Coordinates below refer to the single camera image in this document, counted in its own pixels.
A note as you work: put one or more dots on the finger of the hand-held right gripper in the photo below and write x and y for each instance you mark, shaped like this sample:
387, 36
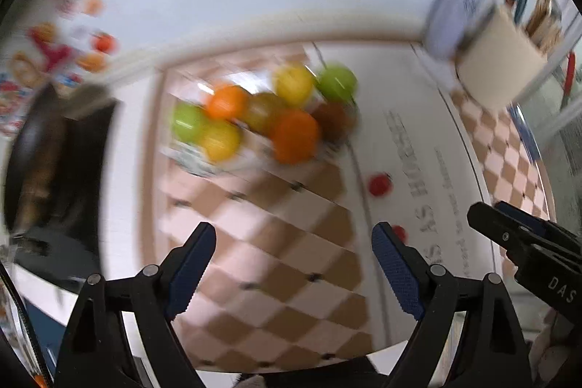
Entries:
504, 229
532, 220

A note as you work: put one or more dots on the person's right forearm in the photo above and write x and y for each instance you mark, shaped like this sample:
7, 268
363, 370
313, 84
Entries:
564, 351

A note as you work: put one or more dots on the bundle of wooden chopsticks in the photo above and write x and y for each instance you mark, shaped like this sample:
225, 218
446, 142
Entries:
543, 17

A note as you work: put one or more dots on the blue cabinet front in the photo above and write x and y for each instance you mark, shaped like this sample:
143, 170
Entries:
50, 333

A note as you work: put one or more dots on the small red cherry tomato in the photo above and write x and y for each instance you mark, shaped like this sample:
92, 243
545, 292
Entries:
379, 184
400, 232

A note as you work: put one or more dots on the checkered printed table mat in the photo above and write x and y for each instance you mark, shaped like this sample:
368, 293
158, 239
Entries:
282, 242

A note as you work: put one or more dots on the colourful wall stickers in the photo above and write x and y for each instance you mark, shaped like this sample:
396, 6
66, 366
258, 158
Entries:
45, 51

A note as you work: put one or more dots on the glass sliding door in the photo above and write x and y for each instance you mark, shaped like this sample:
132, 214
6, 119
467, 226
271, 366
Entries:
568, 106

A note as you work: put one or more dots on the brown round fruit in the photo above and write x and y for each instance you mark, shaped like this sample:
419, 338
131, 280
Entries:
334, 120

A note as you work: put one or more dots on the orange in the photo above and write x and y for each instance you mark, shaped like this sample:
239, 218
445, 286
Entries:
227, 101
295, 136

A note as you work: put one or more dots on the yellow lemon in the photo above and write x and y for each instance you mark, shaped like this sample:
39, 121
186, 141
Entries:
220, 140

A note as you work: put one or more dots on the green apple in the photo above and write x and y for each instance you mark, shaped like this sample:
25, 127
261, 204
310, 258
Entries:
187, 123
336, 81

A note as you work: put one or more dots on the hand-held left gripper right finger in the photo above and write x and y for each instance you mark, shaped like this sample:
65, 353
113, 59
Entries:
395, 274

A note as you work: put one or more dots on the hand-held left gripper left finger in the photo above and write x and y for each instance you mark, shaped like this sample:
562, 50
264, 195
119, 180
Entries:
193, 274

